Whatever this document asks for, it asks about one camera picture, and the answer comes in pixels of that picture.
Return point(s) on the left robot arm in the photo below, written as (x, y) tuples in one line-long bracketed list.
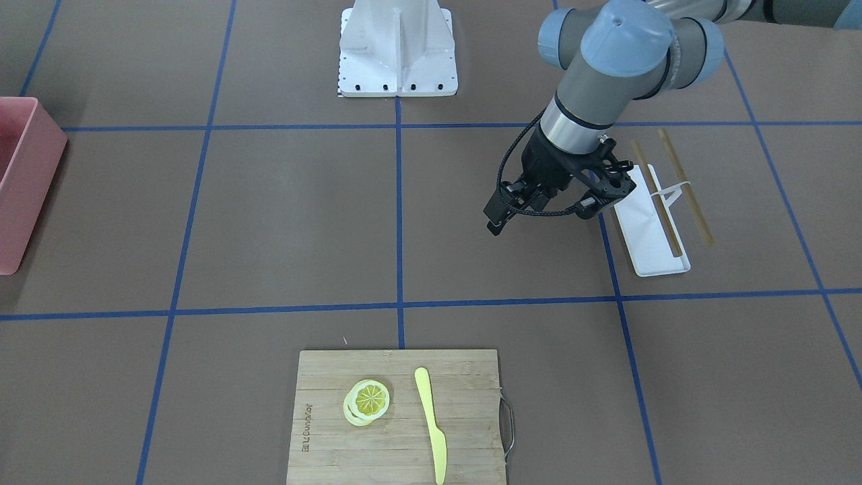
[(611, 56)]

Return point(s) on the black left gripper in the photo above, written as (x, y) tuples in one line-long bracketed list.
[(547, 164)]

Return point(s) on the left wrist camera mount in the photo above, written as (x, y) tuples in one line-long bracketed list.
[(605, 177)]

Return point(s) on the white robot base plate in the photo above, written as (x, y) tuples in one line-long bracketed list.
[(397, 48)]

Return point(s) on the bamboo cutting board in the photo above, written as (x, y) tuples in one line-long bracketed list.
[(325, 448)]

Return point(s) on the yellow plastic knife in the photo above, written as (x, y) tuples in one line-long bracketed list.
[(440, 450)]

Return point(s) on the pink plastic bin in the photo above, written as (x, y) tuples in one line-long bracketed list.
[(32, 145)]

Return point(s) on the yellow lemon slices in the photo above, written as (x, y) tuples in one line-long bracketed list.
[(366, 402)]

